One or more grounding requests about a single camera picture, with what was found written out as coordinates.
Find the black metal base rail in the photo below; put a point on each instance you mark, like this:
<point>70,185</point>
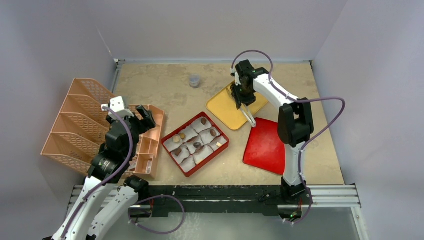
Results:
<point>267,200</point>

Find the pink plastic file rack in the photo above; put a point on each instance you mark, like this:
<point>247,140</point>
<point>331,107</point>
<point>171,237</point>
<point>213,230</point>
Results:
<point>81,125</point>

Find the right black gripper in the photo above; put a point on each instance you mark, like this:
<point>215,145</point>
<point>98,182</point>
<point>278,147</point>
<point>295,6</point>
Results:
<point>244,98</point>

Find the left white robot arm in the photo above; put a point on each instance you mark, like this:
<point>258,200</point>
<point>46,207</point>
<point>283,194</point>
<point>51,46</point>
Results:
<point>107,167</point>

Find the red box lid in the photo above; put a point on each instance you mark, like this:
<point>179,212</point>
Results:
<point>264,149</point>

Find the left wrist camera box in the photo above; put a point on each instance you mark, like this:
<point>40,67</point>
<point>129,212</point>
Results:
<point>119,106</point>

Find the metal serving tongs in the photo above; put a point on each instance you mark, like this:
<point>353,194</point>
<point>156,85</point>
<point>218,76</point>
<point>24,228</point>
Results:
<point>248,115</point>

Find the small clear plastic jar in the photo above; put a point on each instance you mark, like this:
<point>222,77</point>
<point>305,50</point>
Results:
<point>194,81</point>

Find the dark chocolate at tray bottom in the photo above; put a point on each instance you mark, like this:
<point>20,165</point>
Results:
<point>213,133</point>

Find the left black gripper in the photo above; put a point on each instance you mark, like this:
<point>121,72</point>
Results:
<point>147,124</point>

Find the dark round chocolate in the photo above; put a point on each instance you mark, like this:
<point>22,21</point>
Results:
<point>197,145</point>

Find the yellow plastic tray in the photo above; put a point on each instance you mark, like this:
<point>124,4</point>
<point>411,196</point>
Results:
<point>223,107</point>

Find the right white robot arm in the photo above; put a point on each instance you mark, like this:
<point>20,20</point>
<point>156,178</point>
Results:
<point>295,122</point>

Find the red compartment chocolate box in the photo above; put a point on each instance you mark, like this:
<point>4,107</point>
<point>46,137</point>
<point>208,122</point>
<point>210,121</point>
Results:
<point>191,159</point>

